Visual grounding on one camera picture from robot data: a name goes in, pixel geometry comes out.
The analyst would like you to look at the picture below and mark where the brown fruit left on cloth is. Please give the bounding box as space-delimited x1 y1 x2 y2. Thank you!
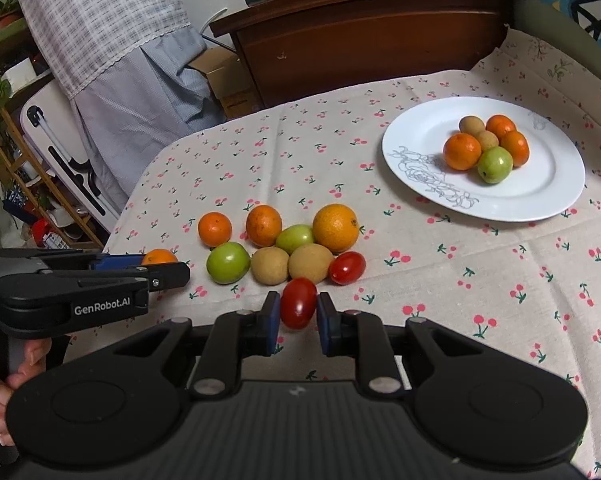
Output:
250 247 290 286

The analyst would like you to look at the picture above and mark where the large orange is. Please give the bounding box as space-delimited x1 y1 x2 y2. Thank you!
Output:
443 132 483 171

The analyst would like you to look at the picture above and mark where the brown open cardboard box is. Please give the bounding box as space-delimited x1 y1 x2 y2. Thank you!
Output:
189 47 260 119

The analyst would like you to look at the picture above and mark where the wooden plant shelf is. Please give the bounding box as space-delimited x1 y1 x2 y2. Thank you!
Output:
0 0 103 249

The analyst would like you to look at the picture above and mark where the orange right on cloth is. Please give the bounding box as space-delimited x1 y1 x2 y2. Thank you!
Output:
313 204 359 254

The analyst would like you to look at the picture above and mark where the cherry print tablecloth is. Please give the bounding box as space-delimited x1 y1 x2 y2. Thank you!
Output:
66 30 601 478

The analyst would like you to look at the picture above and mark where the dark wooden cabinet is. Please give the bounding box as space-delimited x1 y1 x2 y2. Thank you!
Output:
210 0 515 107

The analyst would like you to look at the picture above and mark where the white folded board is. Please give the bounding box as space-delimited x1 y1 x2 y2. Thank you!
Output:
20 79 118 233

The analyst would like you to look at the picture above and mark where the green fruit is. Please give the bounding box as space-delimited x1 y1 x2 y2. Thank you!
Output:
206 242 250 285
276 224 315 255
476 146 513 184

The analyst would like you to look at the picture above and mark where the orange middle on cloth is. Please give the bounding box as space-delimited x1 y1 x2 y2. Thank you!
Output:
245 205 282 247

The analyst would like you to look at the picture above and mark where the brown kiwi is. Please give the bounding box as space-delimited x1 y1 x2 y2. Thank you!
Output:
288 244 334 284

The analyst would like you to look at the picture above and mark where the orange far left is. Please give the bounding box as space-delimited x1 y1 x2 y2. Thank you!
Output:
141 248 178 266

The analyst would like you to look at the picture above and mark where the white ceramic plate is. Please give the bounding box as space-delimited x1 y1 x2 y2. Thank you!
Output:
382 96 586 222

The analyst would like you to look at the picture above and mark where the red cherry tomato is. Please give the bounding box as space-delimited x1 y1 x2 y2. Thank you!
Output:
329 252 367 286
280 278 318 330

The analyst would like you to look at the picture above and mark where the person's left hand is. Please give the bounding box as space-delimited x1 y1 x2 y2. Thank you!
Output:
0 339 52 446

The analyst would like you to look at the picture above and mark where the orange left on cloth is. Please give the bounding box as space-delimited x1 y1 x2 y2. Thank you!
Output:
197 211 232 248

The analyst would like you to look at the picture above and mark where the small orange on plate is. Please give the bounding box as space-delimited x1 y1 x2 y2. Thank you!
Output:
485 114 517 140
500 130 529 168

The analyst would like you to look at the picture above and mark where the orange on cloth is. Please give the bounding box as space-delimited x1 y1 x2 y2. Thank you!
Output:
245 205 282 247
313 204 359 254
197 211 232 248

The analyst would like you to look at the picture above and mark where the checkered grey cloth cover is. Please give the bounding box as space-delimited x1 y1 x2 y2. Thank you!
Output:
18 0 224 210

